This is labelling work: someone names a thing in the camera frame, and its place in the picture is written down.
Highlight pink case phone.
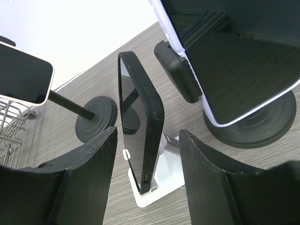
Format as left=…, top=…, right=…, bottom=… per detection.
left=0, top=41, right=54, bottom=106

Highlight purple case phone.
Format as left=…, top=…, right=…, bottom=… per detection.
left=150, top=0, right=300, bottom=127

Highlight black case phone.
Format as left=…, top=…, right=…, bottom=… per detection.
left=118, top=51, right=165, bottom=195

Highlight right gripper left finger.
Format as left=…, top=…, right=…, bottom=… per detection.
left=0, top=127, right=117, bottom=225

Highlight grey wire dish rack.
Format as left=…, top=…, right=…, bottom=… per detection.
left=0, top=99, right=38, bottom=169

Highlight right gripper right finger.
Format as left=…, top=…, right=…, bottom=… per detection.
left=179, top=130, right=300, bottom=225

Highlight black tall phone stand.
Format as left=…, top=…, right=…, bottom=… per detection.
left=0, top=37, right=118, bottom=143

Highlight white folding phone stand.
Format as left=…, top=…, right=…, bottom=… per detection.
left=123, top=131, right=185, bottom=208

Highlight black round phone stand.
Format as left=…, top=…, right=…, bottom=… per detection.
left=154, top=41, right=297, bottom=149

